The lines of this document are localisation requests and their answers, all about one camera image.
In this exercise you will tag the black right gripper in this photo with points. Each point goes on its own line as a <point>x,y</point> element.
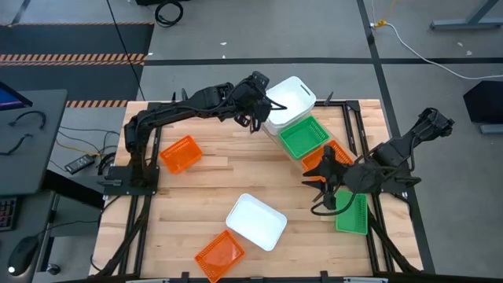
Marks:
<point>338,177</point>

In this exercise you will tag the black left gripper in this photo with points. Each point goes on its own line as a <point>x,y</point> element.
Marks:
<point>251,102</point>

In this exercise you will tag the white plastic basket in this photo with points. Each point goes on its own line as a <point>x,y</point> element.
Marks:
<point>256,222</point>
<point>291,100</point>
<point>291,123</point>

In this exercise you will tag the orange slotted plastic basket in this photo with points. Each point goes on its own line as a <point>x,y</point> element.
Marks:
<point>181,155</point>
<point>342,154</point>
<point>219,256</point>

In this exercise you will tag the green slotted plastic basket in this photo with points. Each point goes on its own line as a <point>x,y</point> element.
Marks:
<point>304,137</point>
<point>355,220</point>

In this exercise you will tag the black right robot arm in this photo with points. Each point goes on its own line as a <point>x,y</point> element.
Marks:
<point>397,151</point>

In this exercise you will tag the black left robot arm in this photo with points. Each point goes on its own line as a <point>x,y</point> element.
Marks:
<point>204,100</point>

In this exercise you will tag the yellow power plug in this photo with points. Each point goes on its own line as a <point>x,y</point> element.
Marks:
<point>380,24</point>

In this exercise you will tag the short orange black hazard tape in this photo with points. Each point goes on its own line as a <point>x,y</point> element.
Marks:
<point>96,104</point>

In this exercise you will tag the black box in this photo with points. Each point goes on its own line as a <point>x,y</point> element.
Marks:
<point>485,102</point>

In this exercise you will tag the black power adapter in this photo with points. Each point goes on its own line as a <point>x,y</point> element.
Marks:
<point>79,164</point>

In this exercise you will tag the gray metal table leg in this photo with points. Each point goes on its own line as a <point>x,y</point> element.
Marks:
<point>463,24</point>

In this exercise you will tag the black floor mat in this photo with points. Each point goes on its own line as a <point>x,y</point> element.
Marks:
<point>78,39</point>

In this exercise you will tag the long orange black hazard tape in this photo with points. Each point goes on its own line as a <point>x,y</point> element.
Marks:
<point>70,59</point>

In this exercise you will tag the black desk foot beam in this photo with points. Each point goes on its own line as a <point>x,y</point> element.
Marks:
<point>78,195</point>

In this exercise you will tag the gray desk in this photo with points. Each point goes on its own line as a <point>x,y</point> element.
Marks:
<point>35,157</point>

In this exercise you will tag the computer monitor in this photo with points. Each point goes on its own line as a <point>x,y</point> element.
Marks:
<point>9,100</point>

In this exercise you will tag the small round black knob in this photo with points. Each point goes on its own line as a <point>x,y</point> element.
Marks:
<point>53,269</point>

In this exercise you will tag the backlit computer keyboard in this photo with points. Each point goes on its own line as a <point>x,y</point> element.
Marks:
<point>7,214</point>

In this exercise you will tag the black computer mouse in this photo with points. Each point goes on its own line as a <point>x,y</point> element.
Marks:
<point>23,255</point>

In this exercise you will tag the black aluminium table frame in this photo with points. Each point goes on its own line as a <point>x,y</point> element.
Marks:
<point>338,104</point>

